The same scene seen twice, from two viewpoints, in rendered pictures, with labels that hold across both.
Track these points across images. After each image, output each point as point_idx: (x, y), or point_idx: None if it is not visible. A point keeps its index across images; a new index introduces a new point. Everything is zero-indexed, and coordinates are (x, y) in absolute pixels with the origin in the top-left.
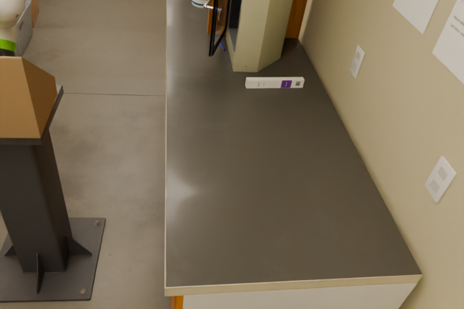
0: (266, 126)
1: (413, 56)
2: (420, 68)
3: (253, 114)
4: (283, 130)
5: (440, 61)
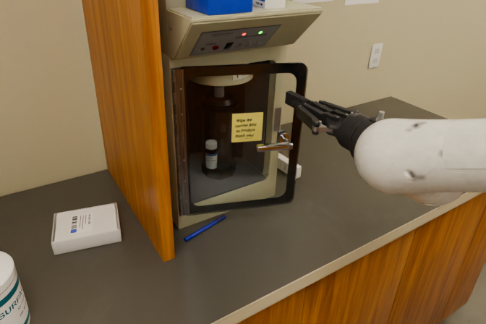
0: (346, 152)
1: (329, 19)
2: (338, 20)
3: (340, 163)
4: (338, 145)
5: (352, 4)
